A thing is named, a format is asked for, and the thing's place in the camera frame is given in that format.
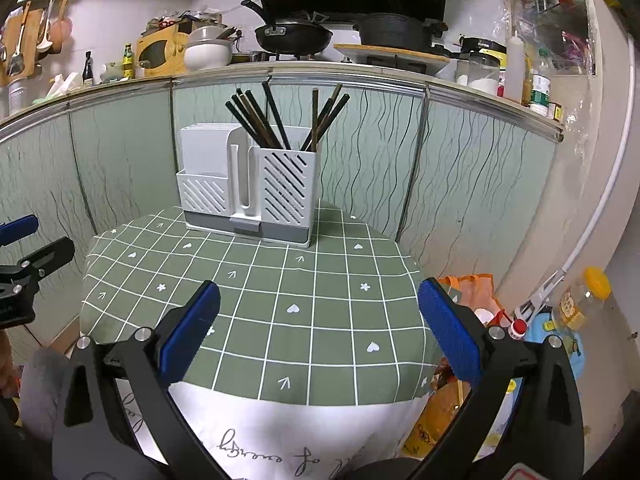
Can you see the person's grey trouser leg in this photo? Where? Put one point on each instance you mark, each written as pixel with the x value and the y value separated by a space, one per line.
pixel 45 390

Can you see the white plastic bag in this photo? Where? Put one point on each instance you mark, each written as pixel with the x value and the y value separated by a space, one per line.
pixel 65 85

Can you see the white utensil holder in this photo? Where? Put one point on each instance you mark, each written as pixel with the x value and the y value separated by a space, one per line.
pixel 210 195

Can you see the clear plastic sheet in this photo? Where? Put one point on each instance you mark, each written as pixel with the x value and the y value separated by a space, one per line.
pixel 550 20

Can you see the white pipe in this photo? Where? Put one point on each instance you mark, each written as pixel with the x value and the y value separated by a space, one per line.
pixel 600 210

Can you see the clear jar with yellow lid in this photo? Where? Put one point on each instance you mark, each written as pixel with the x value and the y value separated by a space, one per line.
pixel 580 305

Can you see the metal perforated cylinder holder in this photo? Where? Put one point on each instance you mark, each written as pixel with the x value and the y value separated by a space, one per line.
pixel 20 97

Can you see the dark glass bottle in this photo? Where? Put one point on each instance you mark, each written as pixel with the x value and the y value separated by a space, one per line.
pixel 88 72

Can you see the green label jar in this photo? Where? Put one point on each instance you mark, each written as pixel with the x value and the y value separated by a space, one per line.
pixel 540 95

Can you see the person's left hand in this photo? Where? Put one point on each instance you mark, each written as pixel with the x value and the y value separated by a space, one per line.
pixel 6 365

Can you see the hanging wooden cutting board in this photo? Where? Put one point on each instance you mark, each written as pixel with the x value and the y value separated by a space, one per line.
pixel 29 30

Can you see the black kitchen appliance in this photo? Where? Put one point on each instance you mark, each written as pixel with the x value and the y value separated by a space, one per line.
pixel 482 44

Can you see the orange bag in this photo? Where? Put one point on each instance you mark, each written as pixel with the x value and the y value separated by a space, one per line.
pixel 475 285

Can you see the yellow countertop oven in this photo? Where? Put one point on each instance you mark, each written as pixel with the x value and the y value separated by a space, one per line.
pixel 155 55

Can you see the hanging white ladle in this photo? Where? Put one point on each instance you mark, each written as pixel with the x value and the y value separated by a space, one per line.
pixel 44 40

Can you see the green glass bottle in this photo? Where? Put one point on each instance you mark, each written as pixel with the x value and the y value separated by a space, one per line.
pixel 128 62

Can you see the clear jar with black lid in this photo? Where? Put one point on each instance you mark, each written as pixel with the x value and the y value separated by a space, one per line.
pixel 484 77

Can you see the green checked tablecloth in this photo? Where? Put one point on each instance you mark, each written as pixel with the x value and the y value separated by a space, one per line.
pixel 300 285

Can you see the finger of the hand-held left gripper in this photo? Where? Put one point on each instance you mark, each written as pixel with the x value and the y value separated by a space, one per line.
pixel 20 227
pixel 50 257

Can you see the black cooking pot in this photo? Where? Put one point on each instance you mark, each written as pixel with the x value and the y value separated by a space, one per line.
pixel 395 30

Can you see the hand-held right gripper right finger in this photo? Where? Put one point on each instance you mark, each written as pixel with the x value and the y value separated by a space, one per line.
pixel 450 330

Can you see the yellow plastic bag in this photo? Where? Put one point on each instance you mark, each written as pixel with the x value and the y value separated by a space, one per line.
pixel 440 420

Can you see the round wooden board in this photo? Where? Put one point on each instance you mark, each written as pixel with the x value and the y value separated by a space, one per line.
pixel 390 52

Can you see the black frying pan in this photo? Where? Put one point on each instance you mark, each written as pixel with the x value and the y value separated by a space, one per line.
pixel 295 37

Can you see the red capped oil bottle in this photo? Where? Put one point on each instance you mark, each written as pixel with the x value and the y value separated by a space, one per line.
pixel 517 330

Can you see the blue plastic container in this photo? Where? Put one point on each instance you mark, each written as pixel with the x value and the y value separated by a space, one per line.
pixel 537 327

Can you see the white bowl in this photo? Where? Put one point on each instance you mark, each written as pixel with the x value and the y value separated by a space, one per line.
pixel 205 57

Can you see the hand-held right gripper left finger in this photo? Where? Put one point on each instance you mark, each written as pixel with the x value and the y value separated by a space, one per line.
pixel 192 330

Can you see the white squeeze bottle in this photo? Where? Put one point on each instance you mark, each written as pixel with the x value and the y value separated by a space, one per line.
pixel 515 70

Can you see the hanging metal spatula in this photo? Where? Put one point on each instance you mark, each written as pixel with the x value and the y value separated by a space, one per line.
pixel 16 62

